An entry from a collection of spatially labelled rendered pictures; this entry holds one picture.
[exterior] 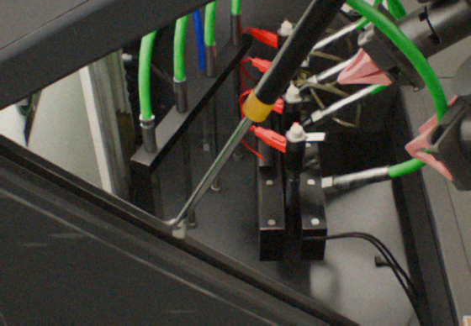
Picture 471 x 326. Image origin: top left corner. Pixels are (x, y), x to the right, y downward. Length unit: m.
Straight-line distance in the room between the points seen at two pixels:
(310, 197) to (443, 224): 0.21
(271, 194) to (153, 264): 0.51
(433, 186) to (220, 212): 0.37
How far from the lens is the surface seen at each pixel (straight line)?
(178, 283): 0.64
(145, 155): 1.01
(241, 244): 1.24
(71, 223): 0.59
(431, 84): 0.78
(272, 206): 1.09
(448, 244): 1.12
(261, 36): 1.21
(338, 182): 0.91
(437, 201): 1.18
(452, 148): 0.76
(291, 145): 0.99
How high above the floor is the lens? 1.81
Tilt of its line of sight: 45 degrees down
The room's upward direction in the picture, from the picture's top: 1 degrees clockwise
